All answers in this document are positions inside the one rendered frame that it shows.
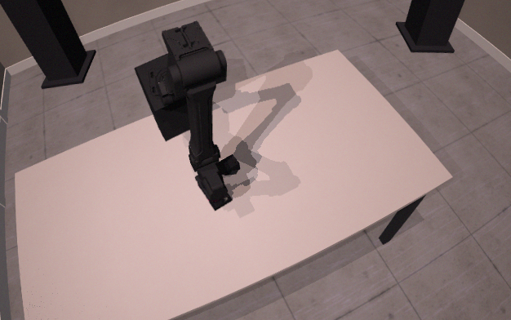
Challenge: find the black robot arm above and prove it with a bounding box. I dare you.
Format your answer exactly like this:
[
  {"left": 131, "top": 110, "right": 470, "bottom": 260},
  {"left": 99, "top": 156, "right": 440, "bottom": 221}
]
[{"left": 149, "top": 21, "right": 240, "bottom": 201}]

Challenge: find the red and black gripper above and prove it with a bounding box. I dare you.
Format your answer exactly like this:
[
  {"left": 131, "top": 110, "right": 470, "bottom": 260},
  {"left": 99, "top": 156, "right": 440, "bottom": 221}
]
[{"left": 195, "top": 175, "right": 212, "bottom": 201}]

